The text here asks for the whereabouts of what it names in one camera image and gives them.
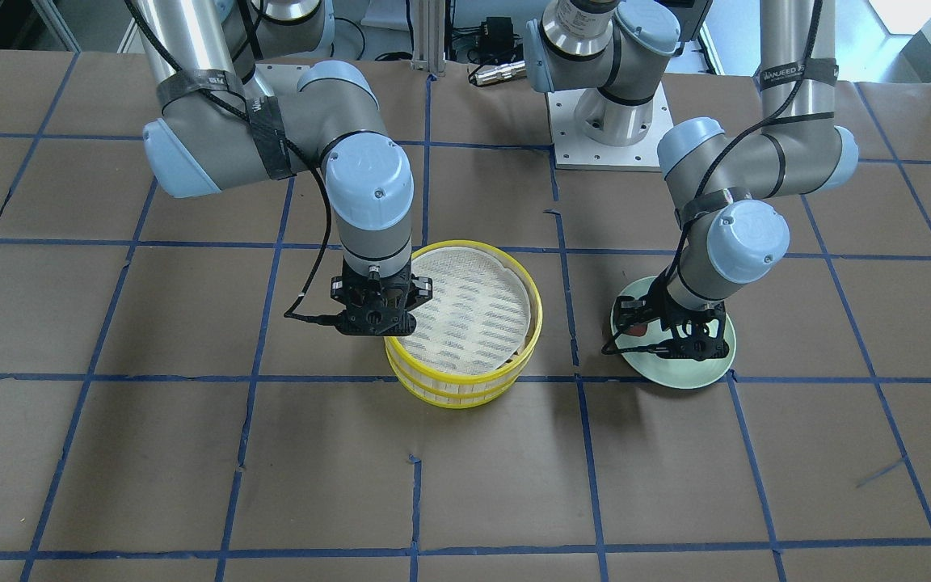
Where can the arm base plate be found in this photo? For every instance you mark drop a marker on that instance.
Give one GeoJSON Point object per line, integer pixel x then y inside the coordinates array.
{"type": "Point", "coordinates": [611, 129]}

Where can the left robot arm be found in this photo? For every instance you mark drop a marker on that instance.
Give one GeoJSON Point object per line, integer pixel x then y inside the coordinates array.
{"type": "Point", "coordinates": [617, 51]}

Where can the aluminium frame post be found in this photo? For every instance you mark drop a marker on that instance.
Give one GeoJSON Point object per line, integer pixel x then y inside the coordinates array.
{"type": "Point", "coordinates": [428, 29]}

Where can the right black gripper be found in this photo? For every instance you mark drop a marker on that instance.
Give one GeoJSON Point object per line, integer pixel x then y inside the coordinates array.
{"type": "Point", "coordinates": [339, 290]}

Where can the yellow bamboo steamer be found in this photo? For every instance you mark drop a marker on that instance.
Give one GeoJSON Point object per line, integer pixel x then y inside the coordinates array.
{"type": "Point", "coordinates": [484, 308]}
{"type": "Point", "coordinates": [455, 390]}

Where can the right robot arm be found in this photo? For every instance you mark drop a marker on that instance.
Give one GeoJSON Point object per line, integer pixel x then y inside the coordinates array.
{"type": "Point", "coordinates": [220, 129]}

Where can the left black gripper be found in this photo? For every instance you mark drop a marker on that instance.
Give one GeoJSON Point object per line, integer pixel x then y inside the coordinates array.
{"type": "Point", "coordinates": [631, 311]}

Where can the light green plate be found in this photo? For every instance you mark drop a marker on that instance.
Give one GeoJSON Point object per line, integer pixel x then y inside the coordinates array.
{"type": "Point", "coordinates": [682, 374]}

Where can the black power adapter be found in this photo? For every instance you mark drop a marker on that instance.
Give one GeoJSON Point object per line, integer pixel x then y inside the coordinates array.
{"type": "Point", "coordinates": [496, 34]}

